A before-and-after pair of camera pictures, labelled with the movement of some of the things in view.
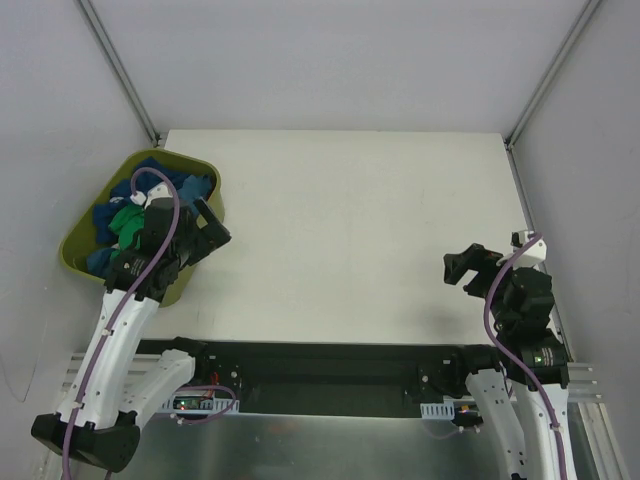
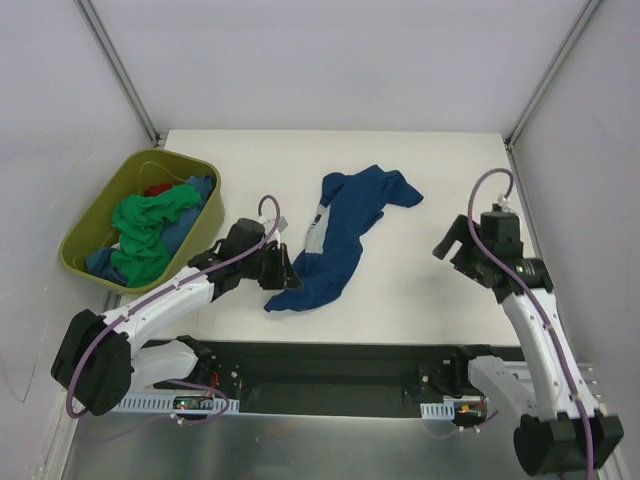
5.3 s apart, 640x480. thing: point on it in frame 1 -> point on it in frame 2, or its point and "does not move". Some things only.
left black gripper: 201,240 -> 273,265
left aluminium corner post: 120,72 does not move
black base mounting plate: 312,378 does not move
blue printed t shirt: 192,189 -> 348,203
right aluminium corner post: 554,67 does not move
